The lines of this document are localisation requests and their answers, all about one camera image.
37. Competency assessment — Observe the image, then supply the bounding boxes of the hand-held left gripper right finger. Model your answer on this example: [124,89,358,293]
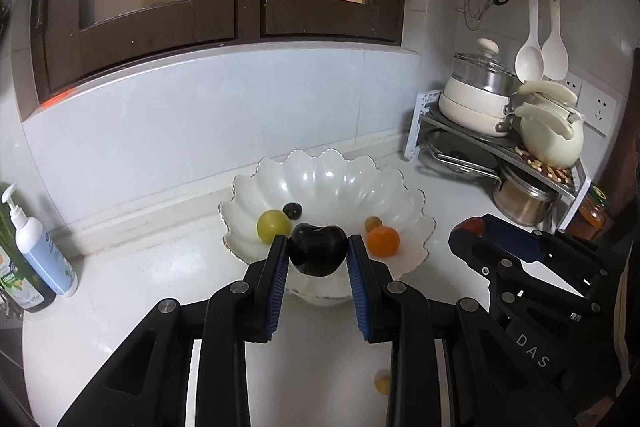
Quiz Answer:
[347,234,581,427]

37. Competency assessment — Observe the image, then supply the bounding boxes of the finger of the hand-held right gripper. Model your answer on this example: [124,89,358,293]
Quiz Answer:
[448,228,604,322]
[481,214,609,279]

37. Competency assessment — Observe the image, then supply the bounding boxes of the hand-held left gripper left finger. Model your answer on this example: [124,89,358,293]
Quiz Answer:
[56,234,292,427]

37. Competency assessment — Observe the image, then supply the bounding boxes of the black plum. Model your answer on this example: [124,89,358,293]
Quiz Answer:
[289,223,349,279]

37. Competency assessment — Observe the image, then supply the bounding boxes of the orange tangerine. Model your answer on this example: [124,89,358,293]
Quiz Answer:
[366,226,402,258]

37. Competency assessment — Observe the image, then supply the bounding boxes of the white scalloped bowl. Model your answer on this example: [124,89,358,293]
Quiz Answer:
[218,148,437,307]

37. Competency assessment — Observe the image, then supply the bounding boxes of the stainless steel pot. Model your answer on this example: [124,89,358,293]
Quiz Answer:
[492,167,558,228]

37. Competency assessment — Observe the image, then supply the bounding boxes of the wooden bead trivet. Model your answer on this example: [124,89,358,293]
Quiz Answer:
[515,146,576,182]

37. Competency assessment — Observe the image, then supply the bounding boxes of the green grape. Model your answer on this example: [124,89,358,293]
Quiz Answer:
[256,210,292,244]

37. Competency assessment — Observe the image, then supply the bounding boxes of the orange sauce jar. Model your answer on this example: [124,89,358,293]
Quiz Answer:
[572,187,608,240]

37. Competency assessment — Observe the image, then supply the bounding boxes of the grey metal shelf rack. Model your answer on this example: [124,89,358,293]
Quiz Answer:
[404,91,592,230]

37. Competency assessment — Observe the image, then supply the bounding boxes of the cream ceramic kettle pot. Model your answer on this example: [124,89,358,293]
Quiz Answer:
[505,79,586,170]

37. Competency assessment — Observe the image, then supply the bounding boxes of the cream cooking pot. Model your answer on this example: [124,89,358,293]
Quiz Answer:
[438,74,516,138]

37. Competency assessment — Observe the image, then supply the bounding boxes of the dark wooden board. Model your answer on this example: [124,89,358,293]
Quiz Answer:
[602,52,640,218]

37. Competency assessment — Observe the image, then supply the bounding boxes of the steel steamer with glass lid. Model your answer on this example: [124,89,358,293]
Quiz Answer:
[452,38,521,95]

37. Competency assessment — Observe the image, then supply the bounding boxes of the white ladle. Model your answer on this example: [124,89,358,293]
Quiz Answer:
[515,0,546,82]

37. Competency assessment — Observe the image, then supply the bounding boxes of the white rice paddle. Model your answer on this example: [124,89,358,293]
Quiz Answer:
[541,0,570,82]

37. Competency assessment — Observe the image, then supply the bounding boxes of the white pump bottle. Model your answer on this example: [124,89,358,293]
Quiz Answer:
[1,183,80,298]

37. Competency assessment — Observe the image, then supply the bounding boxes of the green dish soap bottle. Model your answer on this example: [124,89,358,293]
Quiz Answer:
[0,207,57,313]

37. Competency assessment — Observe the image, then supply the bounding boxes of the orange sticker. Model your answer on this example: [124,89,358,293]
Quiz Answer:
[40,91,76,108]

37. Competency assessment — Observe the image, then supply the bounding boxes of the large white wall socket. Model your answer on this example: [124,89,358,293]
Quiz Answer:
[577,79,620,138]

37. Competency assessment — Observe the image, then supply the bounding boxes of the small white wall socket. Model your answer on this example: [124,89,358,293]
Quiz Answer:
[562,73,583,100]

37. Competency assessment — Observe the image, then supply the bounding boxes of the hanging wire trivet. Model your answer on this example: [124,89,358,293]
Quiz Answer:
[462,0,493,32]

